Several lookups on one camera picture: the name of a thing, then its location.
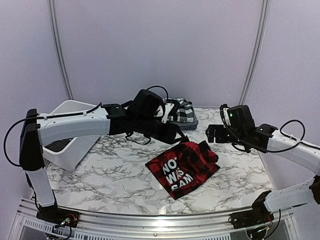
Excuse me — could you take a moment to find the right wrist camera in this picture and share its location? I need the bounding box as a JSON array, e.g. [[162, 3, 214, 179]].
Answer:
[[219, 103, 231, 127]]

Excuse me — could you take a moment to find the wall aluminium profile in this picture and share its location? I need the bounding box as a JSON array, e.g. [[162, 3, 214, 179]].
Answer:
[[238, 0, 270, 105], [47, 0, 74, 100]]

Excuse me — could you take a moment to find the blue checked folded shirt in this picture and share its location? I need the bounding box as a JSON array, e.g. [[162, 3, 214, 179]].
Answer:
[[179, 125, 198, 131]]

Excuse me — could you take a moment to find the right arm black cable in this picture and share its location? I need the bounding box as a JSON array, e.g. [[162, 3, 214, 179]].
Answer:
[[221, 109, 307, 154]]

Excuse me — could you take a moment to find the red black plaid shirt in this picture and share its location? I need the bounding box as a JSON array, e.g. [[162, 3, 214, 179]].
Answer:
[[145, 138, 220, 200]]

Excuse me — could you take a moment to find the right wall aluminium profile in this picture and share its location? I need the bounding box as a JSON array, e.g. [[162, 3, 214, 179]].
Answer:
[[238, 0, 270, 105]]

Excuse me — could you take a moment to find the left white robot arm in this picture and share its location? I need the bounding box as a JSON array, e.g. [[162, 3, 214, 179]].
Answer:
[[19, 89, 185, 223]]

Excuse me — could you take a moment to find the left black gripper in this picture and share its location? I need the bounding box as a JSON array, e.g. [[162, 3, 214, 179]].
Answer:
[[134, 114, 185, 144]]

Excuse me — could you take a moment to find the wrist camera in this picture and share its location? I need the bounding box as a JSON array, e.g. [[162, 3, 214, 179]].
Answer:
[[154, 103, 175, 124], [219, 103, 231, 127]]

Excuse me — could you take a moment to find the dark striped shirt in bin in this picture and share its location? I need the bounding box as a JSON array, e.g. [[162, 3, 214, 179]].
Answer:
[[45, 139, 71, 153]]

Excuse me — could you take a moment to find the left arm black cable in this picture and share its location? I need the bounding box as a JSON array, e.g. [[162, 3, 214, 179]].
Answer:
[[2, 85, 170, 167]]

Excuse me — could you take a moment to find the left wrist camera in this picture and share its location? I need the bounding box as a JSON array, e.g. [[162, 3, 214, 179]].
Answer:
[[154, 103, 175, 124]]

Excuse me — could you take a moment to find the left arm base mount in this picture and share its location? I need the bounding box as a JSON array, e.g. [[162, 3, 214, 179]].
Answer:
[[36, 208, 80, 228]]

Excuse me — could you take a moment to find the left wall aluminium profile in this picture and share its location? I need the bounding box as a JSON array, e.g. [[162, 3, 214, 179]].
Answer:
[[47, 0, 74, 100]]

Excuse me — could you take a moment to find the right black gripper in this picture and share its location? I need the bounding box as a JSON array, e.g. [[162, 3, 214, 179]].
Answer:
[[206, 124, 246, 147]]

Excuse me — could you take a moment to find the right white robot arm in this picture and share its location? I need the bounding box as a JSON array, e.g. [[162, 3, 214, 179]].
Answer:
[[205, 104, 320, 228]]

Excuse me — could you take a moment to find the aluminium front frame rail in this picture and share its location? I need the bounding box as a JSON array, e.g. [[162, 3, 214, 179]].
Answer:
[[14, 197, 296, 240]]

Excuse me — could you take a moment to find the black white plaid folded shirt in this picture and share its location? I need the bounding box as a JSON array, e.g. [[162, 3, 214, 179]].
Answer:
[[163, 98, 196, 122]]

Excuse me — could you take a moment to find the white plastic bin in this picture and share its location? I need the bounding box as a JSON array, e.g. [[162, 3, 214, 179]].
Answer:
[[42, 100, 100, 172]]

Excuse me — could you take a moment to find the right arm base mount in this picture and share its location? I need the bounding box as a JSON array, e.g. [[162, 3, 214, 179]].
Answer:
[[228, 210, 275, 229]]

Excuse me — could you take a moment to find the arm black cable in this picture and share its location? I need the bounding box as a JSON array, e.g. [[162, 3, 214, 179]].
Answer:
[[221, 109, 307, 154], [2, 85, 170, 167]]

